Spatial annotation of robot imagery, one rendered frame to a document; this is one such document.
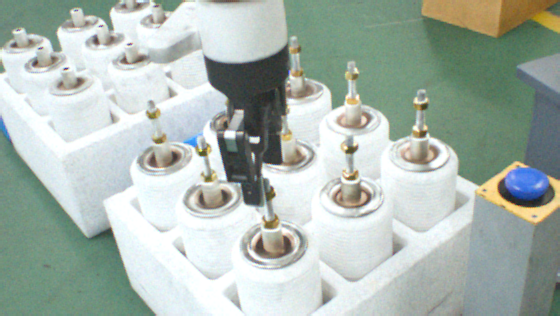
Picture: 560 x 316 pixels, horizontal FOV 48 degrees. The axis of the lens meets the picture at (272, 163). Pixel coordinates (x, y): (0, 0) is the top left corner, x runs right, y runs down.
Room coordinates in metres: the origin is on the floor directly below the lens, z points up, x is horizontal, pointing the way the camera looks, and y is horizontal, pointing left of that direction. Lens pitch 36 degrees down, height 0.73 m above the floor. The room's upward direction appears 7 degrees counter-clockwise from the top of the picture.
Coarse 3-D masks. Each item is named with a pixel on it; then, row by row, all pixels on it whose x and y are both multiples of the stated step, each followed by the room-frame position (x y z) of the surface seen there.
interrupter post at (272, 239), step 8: (280, 224) 0.51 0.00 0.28; (264, 232) 0.50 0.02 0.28; (272, 232) 0.50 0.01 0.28; (280, 232) 0.51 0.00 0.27; (264, 240) 0.50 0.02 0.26; (272, 240) 0.50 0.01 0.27; (280, 240) 0.50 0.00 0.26; (264, 248) 0.51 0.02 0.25; (272, 248) 0.50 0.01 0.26; (280, 248) 0.50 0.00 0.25
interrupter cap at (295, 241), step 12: (252, 228) 0.54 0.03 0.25; (288, 228) 0.53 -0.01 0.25; (300, 228) 0.53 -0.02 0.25; (252, 240) 0.52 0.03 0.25; (288, 240) 0.52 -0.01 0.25; (300, 240) 0.51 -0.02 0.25; (240, 252) 0.50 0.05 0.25; (252, 252) 0.50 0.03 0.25; (264, 252) 0.50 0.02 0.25; (276, 252) 0.50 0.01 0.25; (288, 252) 0.49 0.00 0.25; (300, 252) 0.49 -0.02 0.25; (252, 264) 0.48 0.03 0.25; (264, 264) 0.48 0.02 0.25; (276, 264) 0.48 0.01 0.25; (288, 264) 0.48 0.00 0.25
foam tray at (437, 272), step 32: (128, 192) 0.74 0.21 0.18; (128, 224) 0.66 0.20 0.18; (448, 224) 0.58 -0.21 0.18; (128, 256) 0.69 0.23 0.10; (160, 256) 0.60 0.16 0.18; (416, 256) 0.54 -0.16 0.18; (448, 256) 0.56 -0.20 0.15; (160, 288) 0.61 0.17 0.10; (192, 288) 0.53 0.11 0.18; (224, 288) 0.53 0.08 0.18; (352, 288) 0.50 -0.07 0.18; (384, 288) 0.50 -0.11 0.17; (416, 288) 0.53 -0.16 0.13; (448, 288) 0.56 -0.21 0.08
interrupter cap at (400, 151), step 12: (396, 144) 0.67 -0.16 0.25; (408, 144) 0.66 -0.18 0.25; (432, 144) 0.66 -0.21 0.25; (444, 144) 0.65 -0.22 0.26; (396, 156) 0.64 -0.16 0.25; (408, 156) 0.64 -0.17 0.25; (432, 156) 0.63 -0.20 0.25; (444, 156) 0.63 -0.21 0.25; (408, 168) 0.61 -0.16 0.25; (420, 168) 0.61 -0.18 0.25; (432, 168) 0.60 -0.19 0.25
